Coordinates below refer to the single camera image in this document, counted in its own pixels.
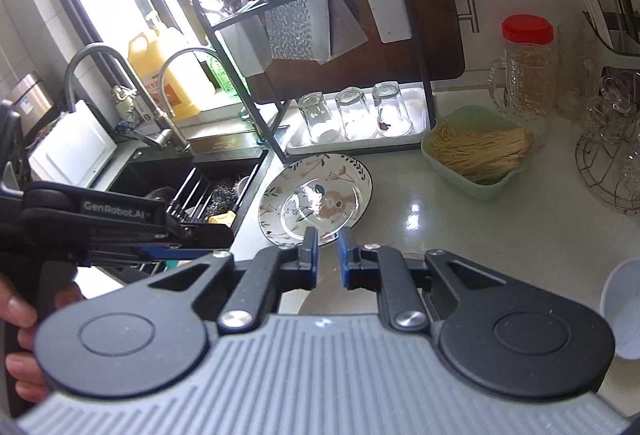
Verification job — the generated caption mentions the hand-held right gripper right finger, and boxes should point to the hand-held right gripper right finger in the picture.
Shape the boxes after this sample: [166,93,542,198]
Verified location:
[338,227,553,332]

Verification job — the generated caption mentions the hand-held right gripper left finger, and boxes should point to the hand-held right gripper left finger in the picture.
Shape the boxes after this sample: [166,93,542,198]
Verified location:
[131,227,319,333]

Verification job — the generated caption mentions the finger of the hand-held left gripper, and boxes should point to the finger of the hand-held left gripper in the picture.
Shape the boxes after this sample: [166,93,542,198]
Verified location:
[150,212,234,250]
[92,245,216,272]

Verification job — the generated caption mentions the floral ceramic plate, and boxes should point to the floral ceramic plate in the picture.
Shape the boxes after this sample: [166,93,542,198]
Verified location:
[258,154,373,248]

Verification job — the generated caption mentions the white ceramic bowl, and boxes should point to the white ceramic bowl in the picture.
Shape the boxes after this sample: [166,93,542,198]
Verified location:
[600,257,640,361]

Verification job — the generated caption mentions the person's left hand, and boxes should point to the person's left hand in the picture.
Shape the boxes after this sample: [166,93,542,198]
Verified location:
[0,272,86,403]

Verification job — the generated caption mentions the steel wool scrubber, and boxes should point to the steel wool scrubber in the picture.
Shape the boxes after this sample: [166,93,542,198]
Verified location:
[207,175,246,216]

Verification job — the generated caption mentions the black kitchen sink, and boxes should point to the black kitchen sink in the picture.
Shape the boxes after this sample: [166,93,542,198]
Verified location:
[107,148,271,276]

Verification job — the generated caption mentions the steel canister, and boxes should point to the steel canister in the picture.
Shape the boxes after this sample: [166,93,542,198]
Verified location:
[9,72,55,126]

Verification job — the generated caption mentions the clear drinking glass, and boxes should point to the clear drinking glass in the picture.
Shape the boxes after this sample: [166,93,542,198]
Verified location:
[298,91,343,143]
[335,86,379,140]
[371,81,413,136]

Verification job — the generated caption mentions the yellow detergent bottle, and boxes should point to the yellow detergent bottle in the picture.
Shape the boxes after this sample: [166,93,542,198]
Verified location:
[127,12,203,121]

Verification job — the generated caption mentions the green plastic bottle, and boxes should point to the green plastic bottle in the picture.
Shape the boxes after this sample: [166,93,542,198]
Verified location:
[205,50,238,93]

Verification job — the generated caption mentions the steel pull-down faucet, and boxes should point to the steel pull-down faucet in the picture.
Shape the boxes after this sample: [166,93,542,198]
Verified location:
[64,44,193,153]

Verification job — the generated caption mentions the white drain tray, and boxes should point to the white drain tray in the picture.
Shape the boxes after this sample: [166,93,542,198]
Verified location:
[286,82,432,156]

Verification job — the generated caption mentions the dry yellow noodles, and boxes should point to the dry yellow noodles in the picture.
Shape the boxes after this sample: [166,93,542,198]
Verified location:
[429,125,535,185]

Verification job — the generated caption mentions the steel gooseneck faucet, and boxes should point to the steel gooseneck faucet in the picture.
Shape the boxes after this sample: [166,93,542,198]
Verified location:
[159,46,221,116]

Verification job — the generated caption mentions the green square bowl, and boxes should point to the green square bowl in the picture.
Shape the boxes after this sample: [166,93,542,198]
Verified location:
[421,106,537,201]

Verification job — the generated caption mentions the white rack caddy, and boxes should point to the white rack caddy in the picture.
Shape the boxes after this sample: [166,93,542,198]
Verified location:
[220,12,273,78]

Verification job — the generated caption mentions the black metal dish rack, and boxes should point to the black metal dish rack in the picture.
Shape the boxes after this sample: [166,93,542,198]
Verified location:
[191,0,441,161]

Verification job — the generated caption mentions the brown wooden cutting board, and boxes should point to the brown wooden cutting board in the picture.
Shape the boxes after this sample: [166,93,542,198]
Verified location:
[245,0,466,103]

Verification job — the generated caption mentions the patterned glass cup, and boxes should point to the patterned glass cup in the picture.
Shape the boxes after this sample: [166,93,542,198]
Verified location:
[582,112,640,196]

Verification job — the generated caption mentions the glass jar with red lid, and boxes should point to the glass jar with red lid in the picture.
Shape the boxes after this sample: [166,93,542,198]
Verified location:
[487,14,560,136]

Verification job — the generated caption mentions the clear glass pitcher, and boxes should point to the clear glass pitcher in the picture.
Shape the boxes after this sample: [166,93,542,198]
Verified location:
[555,22,599,118]

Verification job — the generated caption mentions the clear glass bowl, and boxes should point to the clear glass bowl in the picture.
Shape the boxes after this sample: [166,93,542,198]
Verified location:
[597,68,640,118]

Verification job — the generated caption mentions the green chopstick holder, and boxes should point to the green chopstick holder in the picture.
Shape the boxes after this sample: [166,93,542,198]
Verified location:
[597,12,640,66]

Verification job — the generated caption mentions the bundle of chopsticks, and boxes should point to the bundle of chopsticks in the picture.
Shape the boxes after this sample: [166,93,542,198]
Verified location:
[572,0,640,53]

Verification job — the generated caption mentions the round wire cup rack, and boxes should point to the round wire cup rack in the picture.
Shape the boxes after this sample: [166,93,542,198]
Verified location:
[575,112,640,212]

